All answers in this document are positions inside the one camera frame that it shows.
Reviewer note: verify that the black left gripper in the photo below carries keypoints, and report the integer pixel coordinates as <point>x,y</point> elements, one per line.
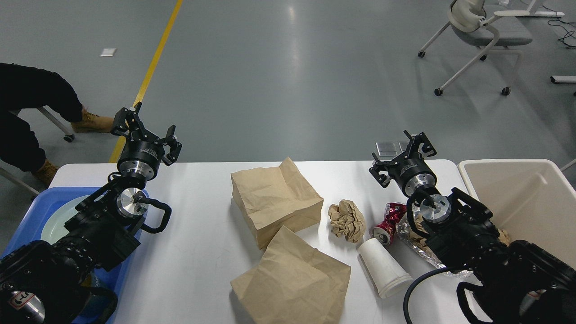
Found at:
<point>140,156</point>

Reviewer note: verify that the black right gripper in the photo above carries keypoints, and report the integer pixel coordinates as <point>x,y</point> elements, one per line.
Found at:
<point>409,170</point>

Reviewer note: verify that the brown paper bag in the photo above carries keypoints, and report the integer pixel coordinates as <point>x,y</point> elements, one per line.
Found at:
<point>272,197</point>
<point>293,283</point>

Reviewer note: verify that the green plate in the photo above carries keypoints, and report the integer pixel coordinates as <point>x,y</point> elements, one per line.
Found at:
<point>54,228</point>

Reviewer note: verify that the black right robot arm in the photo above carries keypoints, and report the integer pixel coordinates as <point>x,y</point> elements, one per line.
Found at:
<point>521,283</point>

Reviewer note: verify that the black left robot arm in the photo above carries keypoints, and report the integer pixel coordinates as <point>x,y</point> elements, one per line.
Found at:
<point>43,283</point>

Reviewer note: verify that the silver floor plate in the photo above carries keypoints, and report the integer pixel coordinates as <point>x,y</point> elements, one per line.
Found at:
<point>390,148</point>

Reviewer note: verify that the tan boot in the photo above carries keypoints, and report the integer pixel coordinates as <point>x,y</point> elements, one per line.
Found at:
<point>46,173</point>
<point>92,123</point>

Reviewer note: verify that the grey chair leg with caster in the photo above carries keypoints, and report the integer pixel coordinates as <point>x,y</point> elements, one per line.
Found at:
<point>69,135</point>

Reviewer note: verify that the crushed red soda can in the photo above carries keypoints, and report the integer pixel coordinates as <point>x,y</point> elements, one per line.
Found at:
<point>385,231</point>

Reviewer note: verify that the crumpled brown paper ball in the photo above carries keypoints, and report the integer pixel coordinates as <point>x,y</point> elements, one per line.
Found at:
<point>346,220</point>

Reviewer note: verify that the crumpled foil wrapper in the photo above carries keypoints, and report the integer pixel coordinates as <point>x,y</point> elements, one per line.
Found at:
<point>417,243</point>

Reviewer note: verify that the white paper cup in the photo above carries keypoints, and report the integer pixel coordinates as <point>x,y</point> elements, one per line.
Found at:
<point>387,274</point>

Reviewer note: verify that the beige plastic bin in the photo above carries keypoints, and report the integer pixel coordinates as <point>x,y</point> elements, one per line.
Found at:
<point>529,198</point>

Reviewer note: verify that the white office chair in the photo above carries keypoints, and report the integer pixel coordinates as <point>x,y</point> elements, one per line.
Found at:
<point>492,29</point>

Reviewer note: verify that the blue plastic tray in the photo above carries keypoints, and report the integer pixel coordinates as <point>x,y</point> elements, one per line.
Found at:
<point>30,230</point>

